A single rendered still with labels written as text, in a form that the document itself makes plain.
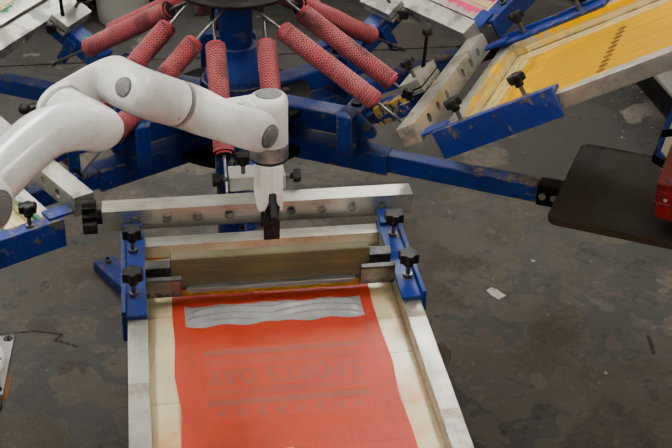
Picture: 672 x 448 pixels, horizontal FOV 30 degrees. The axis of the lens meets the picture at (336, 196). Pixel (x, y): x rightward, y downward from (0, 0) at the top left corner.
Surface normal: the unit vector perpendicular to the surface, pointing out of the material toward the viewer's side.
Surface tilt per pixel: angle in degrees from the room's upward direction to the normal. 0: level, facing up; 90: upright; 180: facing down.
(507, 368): 0
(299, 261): 90
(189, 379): 0
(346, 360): 0
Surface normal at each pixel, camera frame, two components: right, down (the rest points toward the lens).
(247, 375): 0.02, -0.87
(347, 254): 0.15, 0.50
